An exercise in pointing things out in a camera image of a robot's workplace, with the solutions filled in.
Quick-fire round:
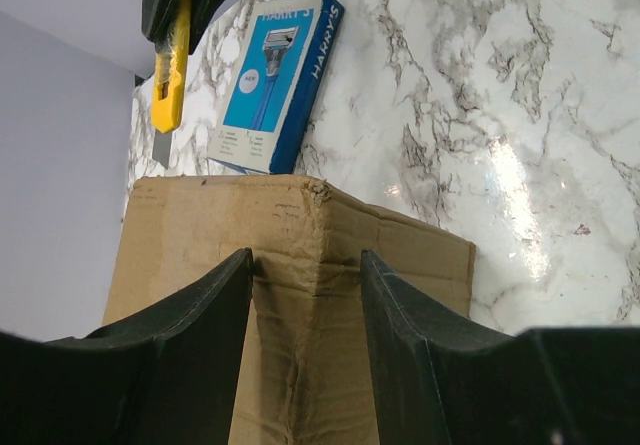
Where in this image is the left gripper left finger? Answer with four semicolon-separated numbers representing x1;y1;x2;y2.
1;248;253;444

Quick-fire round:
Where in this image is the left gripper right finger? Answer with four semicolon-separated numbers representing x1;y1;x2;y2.
361;250;639;444

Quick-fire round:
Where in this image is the yellow utility knife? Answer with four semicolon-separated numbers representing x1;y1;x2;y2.
151;0;192;169

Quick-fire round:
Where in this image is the brown cardboard express box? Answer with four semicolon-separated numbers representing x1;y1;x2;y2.
104;175;476;444

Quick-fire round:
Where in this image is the blue white product box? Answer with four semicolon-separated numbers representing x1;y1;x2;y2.
208;0;344;174

